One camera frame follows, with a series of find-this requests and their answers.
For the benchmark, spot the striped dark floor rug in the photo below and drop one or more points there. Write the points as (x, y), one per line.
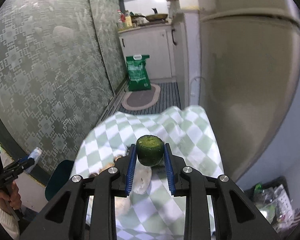
(169, 96)

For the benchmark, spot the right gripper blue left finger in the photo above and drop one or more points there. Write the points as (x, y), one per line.
(130, 168)

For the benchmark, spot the white kitchen cabinet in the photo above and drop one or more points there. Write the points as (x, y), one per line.
(174, 52)

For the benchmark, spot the green round citrus fruit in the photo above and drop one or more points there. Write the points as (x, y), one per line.
(150, 150)

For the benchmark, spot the oval grey pink mat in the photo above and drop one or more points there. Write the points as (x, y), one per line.
(140, 100)

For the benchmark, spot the beige refrigerator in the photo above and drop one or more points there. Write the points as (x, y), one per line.
(250, 71)

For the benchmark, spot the yellow bottle on counter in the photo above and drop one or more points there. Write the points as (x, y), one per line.
(128, 19)

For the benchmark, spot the white sleeve left forearm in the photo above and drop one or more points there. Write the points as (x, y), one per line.
(9, 224)

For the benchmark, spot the green rice bag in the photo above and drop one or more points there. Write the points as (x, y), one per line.
(137, 74)

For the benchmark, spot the left hand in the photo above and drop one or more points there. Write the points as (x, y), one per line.
(11, 200)

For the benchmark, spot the teal chair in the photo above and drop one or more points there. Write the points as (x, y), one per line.
(59, 178)

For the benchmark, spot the white crumpled tissue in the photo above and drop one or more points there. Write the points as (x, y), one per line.
(142, 179)

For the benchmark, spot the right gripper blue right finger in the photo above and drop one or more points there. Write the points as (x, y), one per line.
(169, 170)

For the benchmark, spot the clear oil bottle red label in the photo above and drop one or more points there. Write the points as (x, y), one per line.
(120, 20)

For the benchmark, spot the frying pan on stove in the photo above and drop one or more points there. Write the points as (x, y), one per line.
(153, 17)

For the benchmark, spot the green white checkered tablecloth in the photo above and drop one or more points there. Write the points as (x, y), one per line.
(156, 214)

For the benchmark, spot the patterned glass sliding door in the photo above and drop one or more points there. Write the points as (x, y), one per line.
(60, 66)

